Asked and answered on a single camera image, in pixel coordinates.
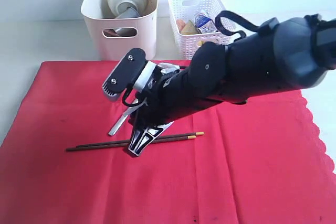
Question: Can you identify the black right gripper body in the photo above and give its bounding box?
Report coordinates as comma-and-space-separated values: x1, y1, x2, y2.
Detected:
131, 69, 218, 127

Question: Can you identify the yellow cheese wedge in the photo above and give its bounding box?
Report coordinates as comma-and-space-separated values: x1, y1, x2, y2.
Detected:
180, 20, 198, 36

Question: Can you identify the orange fried chicken piece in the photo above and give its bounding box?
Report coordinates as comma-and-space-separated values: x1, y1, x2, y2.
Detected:
176, 19, 186, 32

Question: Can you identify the blue white milk carton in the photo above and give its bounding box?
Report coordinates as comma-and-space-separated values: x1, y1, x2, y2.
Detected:
194, 10, 218, 34

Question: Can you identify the dark wooden spoon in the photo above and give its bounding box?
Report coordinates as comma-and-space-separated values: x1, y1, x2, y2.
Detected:
103, 29, 121, 38

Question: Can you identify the stainless steel cup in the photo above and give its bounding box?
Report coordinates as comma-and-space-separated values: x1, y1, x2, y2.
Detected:
113, 7, 140, 37

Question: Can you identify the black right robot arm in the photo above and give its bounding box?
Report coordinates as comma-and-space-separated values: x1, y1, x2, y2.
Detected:
128, 10, 335, 156

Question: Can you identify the stainless steel table knife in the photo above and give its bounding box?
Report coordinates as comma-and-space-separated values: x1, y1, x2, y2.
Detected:
108, 106, 138, 136

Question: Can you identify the white perforated plastic basket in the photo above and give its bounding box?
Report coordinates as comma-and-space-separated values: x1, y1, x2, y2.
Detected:
168, 0, 233, 60

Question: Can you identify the cream plastic storage bin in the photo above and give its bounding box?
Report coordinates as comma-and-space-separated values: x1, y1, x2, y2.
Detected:
81, 0, 158, 60

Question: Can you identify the red tablecloth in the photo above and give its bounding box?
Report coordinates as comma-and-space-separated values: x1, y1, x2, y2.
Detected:
1, 61, 335, 223

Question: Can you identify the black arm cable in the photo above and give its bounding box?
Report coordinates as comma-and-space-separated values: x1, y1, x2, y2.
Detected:
214, 10, 260, 37

